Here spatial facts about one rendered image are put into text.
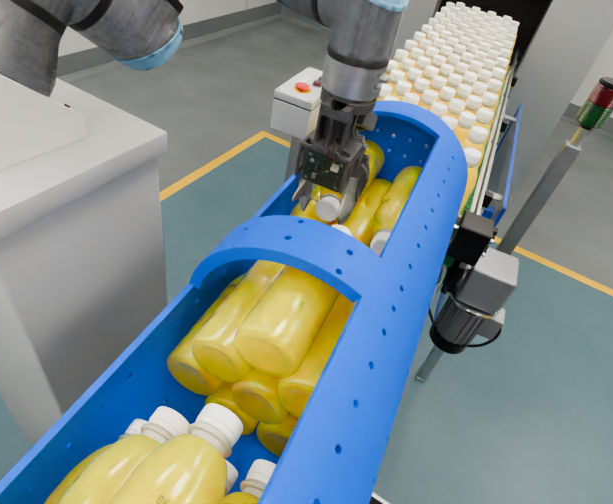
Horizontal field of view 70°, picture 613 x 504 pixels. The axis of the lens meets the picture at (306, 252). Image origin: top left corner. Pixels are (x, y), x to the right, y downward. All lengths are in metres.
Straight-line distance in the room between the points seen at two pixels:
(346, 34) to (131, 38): 0.37
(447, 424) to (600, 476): 0.59
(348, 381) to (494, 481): 1.53
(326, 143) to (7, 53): 0.41
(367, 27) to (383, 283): 0.27
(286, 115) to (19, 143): 0.61
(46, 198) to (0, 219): 0.06
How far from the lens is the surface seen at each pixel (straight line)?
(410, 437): 1.81
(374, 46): 0.53
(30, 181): 0.68
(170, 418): 0.44
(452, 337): 1.31
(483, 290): 1.17
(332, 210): 0.69
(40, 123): 0.71
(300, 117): 1.09
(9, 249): 0.69
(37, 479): 0.50
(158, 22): 0.79
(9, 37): 0.70
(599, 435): 2.26
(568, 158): 1.29
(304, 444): 0.34
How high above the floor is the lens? 1.53
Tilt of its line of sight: 42 degrees down
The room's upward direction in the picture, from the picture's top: 13 degrees clockwise
